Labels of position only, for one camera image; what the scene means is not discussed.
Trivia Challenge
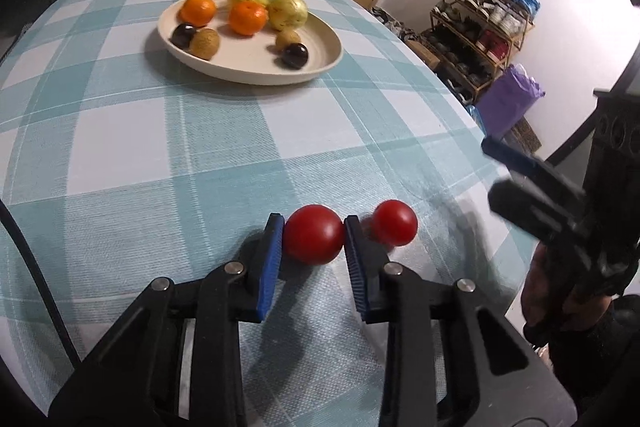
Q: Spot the brown woven basket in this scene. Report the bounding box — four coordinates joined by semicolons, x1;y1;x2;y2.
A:
502;117;543;154

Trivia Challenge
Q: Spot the cream round plate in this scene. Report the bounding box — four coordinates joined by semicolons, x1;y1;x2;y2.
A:
157;0;343;86

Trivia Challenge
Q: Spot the gold metal shoe rack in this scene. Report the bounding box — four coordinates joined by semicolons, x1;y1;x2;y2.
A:
419;0;542;104

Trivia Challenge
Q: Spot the black cable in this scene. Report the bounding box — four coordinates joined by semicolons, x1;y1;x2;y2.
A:
0;201;83;370

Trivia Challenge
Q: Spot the person's right forearm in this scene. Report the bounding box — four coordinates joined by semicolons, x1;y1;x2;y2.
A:
545;294;640;427

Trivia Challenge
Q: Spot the teal checked tablecloth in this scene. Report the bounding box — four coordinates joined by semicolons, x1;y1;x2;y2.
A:
0;0;541;427

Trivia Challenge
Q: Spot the patterned black white bag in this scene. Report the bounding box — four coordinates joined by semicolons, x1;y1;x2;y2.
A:
369;6;417;42

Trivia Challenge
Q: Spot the red tomato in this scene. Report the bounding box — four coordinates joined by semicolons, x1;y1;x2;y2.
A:
370;199;419;248
282;204;346;267

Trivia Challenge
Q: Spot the small brown fruit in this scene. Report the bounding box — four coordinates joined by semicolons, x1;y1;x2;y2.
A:
275;28;303;50

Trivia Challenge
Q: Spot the person's right hand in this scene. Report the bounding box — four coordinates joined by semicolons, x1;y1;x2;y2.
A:
521;244;568;348

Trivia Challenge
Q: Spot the orange mandarin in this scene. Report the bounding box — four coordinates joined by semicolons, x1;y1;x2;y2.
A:
228;1;269;37
179;0;218;28

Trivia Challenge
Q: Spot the purple bag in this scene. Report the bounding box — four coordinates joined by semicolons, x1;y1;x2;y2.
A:
474;64;547;141

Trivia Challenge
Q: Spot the brown kiwi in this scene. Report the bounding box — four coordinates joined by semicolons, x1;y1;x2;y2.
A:
188;28;222;61

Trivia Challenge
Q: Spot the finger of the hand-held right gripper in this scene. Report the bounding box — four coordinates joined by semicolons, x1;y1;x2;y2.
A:
487;179;588;253
481;136;587;200

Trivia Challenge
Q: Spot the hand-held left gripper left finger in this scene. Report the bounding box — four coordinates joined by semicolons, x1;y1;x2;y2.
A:
47;213;286;427

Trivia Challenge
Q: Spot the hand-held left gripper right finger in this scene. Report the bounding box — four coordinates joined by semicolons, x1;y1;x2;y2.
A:
343;215;577;427

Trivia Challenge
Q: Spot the dark purple plum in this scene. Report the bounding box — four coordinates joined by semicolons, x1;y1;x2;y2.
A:
171;23;199;50
280;42;309;70

